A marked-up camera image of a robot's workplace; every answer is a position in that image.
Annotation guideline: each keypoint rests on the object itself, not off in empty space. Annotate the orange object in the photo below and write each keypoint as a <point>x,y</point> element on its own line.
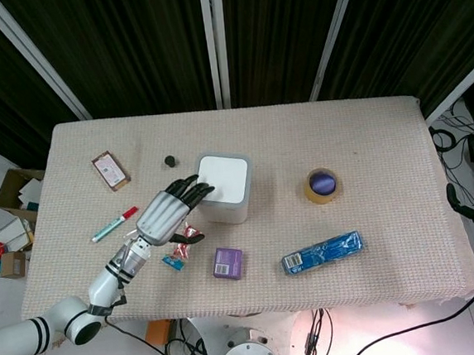
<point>157,332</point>

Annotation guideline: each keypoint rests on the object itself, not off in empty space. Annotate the purple box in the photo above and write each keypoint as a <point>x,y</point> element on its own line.
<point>228,263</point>

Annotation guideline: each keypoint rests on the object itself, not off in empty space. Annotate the white partition frame post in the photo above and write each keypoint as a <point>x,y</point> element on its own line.
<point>35,58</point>
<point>213,42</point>
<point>458,91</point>
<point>332,32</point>

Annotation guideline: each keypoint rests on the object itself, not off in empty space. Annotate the brown flat packet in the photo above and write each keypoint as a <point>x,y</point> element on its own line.
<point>111,172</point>

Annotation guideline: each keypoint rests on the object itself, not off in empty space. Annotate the red toy in clear packet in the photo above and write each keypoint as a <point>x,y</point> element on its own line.
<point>181,253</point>

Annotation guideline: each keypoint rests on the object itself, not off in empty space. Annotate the open cardboard box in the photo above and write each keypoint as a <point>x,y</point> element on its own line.
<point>8,193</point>

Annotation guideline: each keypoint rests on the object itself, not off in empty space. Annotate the green marker with red cap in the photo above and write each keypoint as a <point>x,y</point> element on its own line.
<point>114,225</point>

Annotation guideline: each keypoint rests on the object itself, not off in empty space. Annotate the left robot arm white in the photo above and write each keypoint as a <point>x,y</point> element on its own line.
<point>101,287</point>

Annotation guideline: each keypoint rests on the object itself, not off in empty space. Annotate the yellow packing tape roll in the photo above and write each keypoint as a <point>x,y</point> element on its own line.
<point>311,194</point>

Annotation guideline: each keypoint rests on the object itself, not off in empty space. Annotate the small black cap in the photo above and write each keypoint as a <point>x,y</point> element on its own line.
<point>170,161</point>

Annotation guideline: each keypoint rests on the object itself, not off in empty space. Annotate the blue snack package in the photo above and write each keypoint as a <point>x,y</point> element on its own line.
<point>324,253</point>

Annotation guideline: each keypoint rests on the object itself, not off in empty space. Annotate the small closed cardboard box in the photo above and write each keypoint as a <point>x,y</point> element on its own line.
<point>13,265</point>

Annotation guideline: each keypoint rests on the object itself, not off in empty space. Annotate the beige waffle tablecloth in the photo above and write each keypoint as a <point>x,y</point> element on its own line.
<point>341,135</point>

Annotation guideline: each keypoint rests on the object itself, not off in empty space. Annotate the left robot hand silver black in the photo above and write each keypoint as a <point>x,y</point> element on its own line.
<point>161,217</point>

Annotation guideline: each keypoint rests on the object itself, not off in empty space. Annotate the white paper sheets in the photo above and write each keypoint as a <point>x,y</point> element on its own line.
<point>30,193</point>

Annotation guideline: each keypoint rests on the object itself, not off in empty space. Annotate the white trash bin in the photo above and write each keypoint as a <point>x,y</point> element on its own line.
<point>228,174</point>

